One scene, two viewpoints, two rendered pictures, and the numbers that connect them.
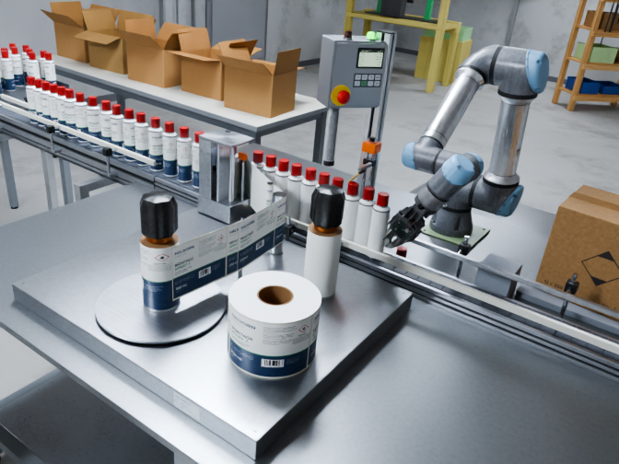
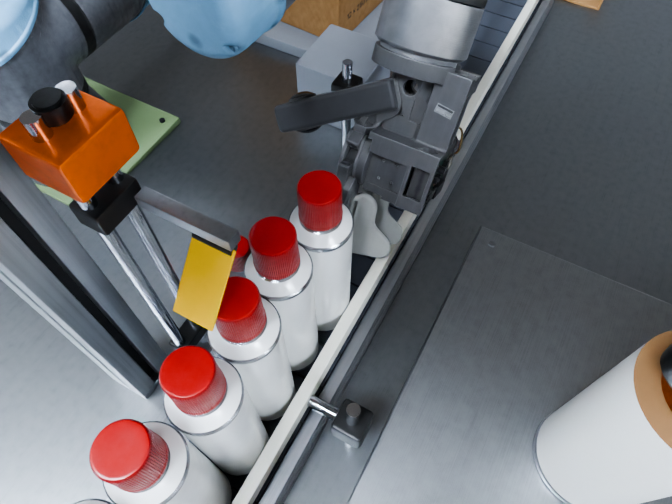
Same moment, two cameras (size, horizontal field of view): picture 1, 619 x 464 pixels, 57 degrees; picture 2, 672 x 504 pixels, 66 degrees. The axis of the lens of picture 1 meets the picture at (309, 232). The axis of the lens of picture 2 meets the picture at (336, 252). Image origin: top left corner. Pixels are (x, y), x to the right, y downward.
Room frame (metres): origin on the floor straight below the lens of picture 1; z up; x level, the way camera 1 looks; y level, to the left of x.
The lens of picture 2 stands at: (1.51, 0.04, 1.37)
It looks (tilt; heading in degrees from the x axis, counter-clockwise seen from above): 58 degrees down; 266
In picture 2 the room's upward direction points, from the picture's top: straight up
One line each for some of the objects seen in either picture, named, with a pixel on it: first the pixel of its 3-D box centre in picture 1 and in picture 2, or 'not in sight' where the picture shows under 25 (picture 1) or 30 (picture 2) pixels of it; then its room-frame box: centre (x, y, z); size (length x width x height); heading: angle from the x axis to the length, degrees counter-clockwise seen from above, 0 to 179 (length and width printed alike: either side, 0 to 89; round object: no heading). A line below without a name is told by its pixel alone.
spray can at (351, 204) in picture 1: (349, 214); (255, 356); (1.57, -0.12, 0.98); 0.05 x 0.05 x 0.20
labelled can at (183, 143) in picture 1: (184, 155); not in sight; (1.94, 0.48, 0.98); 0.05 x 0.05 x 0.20
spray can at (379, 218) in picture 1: (379, 226); (322, 260); (1.51, -0.20, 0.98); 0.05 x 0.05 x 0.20
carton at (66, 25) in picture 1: (82, 31); not in sight; (4.37, 1.82, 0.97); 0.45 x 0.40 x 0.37; 149
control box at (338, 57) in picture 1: (352, 72); not in sight; (1.69, -0.08, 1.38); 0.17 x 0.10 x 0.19; 113
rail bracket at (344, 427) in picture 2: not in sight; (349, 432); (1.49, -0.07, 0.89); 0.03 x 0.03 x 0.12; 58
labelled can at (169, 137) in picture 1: (169, 149); not in sight; (1.98, 0.54, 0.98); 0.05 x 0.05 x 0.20
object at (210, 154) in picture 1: (227, 175); not in sight; (1.71, 0.28, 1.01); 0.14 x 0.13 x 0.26; 58
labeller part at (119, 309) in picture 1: (161, 304); not in sight; (1.15, 0.34, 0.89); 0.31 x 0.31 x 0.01
